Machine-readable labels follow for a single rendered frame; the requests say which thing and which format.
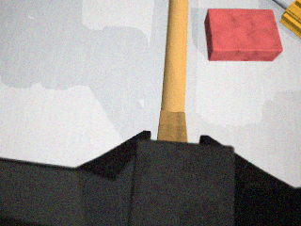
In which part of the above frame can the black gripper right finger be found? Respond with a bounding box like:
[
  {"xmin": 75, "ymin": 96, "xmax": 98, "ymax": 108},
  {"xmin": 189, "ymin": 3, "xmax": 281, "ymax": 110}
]
[{"xmin": 233, "ymin": 153, "xmax": 301, "ymax": 226}]

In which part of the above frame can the long tan scraper with black blade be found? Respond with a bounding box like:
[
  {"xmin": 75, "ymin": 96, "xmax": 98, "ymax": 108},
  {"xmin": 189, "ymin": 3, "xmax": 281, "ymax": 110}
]
[{"xmin": 128, "ymin": 0, "xmax": 235, "ymax": 226}]

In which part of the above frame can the red rectangular block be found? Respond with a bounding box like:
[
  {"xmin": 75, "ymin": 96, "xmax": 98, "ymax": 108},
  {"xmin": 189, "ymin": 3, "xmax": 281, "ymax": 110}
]
[{"xmin": 204, "ymin": 8, "xmax": 283, "ymax": 61}]

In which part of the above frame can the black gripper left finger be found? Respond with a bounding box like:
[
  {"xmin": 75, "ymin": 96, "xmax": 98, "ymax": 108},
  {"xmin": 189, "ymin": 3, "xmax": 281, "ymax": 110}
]
[{"xmin": 0, "ymin": 131, "xmax": 151, "ymax": 226}]

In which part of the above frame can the yellow-handled screwdriver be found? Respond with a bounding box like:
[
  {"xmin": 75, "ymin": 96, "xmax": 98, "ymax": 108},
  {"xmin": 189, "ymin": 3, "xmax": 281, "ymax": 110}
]
[{"xmin": 273, "ymin": 0, "xmax": 301, "ymax": 39}]

